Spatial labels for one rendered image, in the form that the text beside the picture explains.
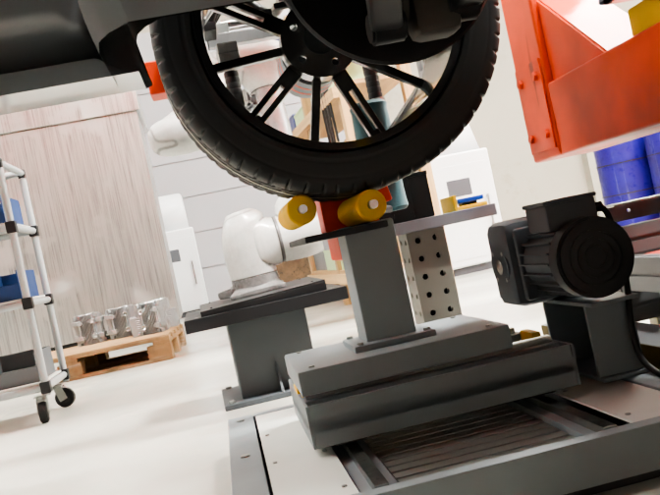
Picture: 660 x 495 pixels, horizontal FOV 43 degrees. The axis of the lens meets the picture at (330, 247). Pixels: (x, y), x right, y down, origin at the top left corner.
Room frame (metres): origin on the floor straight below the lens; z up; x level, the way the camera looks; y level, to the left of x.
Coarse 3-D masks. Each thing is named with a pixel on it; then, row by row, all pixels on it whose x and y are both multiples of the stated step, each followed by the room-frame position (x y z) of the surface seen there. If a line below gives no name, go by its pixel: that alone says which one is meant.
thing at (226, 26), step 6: (276, 0) 1.89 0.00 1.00; (282, 0) 1.84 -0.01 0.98; (276, 12) 1.94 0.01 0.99; (252, 18) 1.99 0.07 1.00; (216, 24) 1.98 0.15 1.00; (222, 24) 1.98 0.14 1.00; (228, 24) 1.99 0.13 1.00; (234, 24) 1.99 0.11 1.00; (240, 24) 1.99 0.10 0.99; (216, 30) 1.98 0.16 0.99; (222, 30) 1.98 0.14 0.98; (228, 30) 1.98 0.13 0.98
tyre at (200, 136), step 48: (192, 48) 1.50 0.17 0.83; (480, 48) 1.57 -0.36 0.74; (192, 96) 1.49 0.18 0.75; (480, 96) 1.57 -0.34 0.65; (240, 144) 1.50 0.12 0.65; (288, 144) 1.52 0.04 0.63; (384, 144) 1.54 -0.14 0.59; (432, 144) 1.55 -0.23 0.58; (288, 192) 1.61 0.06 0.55; (336, 192) 1.55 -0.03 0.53
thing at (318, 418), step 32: (512, 352) 1.56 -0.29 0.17; (544, 352) 1.50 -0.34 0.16; (384, 384) 1.51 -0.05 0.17; (416, 384) 1.47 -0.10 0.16; (448, 384) 1.48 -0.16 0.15; (480, 384) 1.48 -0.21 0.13; (512, 384) 1.49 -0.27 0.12; (544, 384) 1.50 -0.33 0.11; (576, 384) 1.51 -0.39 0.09; (320, 416) 1.44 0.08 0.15; (352, 416) 1.45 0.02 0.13; (384, 416) 1.46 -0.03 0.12; (416, 416) 1.47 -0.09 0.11; (448, 416) 1.47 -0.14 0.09; (320, 448) 1.44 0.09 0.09
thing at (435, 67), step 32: (288, 32) 1.68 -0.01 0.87; (224, 64) 1.69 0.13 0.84; (288, 64) 1.71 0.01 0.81; (320, 64) 1.69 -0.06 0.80; (448, 64) 1.56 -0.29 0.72; (224, 96) 1.50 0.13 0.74; (320, 96) 1.72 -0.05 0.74; (416, 96) 1.75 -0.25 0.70; (256, 128) 1.51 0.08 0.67; (384, 128) 1.73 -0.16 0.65
